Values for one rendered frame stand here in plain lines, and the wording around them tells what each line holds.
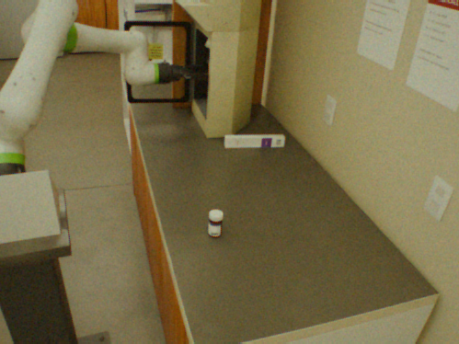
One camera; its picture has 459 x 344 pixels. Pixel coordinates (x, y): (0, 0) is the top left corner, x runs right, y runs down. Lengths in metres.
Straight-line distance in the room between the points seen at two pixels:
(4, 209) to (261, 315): 0.76
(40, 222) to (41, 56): 0.48
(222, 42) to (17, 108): 0.86
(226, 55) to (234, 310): 1.04
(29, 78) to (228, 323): 0.84
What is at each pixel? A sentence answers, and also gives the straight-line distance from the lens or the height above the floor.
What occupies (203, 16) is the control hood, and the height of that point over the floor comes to 1.47.
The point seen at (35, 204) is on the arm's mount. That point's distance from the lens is 1.25.
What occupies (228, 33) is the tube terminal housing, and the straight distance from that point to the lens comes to 1.69.
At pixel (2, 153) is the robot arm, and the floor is 1.18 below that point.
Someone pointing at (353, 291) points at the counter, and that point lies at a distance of 1.18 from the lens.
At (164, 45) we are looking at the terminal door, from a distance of 1.98.
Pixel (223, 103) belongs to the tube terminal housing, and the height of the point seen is 1.10.
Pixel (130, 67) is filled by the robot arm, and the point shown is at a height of 1.24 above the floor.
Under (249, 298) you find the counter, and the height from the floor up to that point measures 0.94.
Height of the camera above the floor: 1.75
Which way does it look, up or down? 31 degrees down
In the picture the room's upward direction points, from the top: 4 degrees clockwise
